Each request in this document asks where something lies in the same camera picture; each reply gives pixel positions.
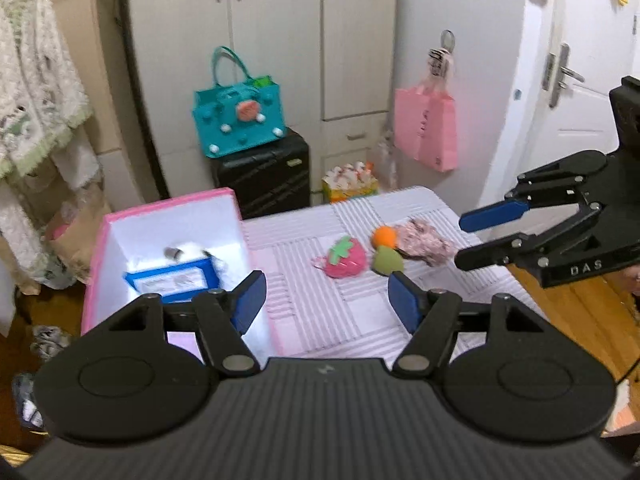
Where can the blue wet wipes packet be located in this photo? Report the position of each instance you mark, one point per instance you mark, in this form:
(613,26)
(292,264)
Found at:
(170,280)

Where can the black suitcase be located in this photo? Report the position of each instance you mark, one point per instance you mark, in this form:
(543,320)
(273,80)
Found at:
(265,180)

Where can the teal tote bag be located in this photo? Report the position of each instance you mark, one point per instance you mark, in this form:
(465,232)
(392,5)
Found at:
(235,130)

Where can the green makeup sponge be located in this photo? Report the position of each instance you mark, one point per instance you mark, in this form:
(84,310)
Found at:
(386,260)

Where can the grey patterned cloth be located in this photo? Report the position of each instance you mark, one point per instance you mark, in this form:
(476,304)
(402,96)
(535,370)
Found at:
(27,400)
(50,340)

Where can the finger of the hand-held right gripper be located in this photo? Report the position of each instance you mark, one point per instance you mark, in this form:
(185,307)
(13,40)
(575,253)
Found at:
(492,215)
(490,255)

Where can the white fuzzy green-trimmed cardigan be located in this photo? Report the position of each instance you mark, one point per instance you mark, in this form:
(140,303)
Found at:
(35,85)

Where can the white door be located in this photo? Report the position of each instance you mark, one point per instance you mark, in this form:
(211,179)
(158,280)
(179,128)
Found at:
(575,120)

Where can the pink floral cloth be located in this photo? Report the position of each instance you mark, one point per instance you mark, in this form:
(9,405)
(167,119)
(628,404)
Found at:
(425,242)

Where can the pink strawberry pouch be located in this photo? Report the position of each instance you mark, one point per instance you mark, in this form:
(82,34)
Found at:
(347,260)

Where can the white fluffy garment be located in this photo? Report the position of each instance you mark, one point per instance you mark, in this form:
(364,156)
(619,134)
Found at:
(20,230)

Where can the beige wardrobe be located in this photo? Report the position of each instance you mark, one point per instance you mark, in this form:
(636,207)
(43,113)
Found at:
(350,35)

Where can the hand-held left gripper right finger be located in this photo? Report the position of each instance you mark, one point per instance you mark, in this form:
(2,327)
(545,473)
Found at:
(405,306)

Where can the pink storage box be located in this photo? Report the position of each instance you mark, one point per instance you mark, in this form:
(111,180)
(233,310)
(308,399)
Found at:
(170,225)

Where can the box of white flowers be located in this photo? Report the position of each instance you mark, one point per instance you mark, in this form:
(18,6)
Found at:
(350,182)

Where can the orange makeup sponge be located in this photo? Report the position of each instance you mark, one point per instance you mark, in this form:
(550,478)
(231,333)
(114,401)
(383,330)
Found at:
(384,236)

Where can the pink paper bag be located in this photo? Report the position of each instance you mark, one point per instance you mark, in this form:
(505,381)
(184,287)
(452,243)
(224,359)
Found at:
(425,130)

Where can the brown paper bag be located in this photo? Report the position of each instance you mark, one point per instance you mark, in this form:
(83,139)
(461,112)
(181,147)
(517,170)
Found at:
(80,230)

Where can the door latch plate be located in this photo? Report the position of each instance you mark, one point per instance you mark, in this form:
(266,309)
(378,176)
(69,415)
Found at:
(549,72)

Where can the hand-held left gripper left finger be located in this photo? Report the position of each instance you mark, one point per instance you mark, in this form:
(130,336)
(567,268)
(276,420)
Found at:
(250,301)

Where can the clear plastic bag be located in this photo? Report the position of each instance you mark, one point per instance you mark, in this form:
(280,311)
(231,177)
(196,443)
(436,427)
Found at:
(387,160)

